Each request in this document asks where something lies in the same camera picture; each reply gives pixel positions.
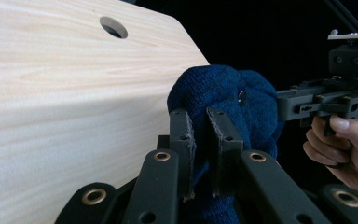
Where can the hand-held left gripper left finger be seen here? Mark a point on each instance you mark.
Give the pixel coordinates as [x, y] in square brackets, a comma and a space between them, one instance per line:
[183, 146]

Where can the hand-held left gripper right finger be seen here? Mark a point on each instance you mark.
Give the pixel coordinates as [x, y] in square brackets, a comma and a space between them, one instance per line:
[223, 146]

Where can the dark blue garment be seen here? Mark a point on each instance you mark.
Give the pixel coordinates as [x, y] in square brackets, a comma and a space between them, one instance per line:
[220, 90]

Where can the black metal post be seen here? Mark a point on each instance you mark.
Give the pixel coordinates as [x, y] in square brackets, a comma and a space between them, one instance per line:
[343, 14]

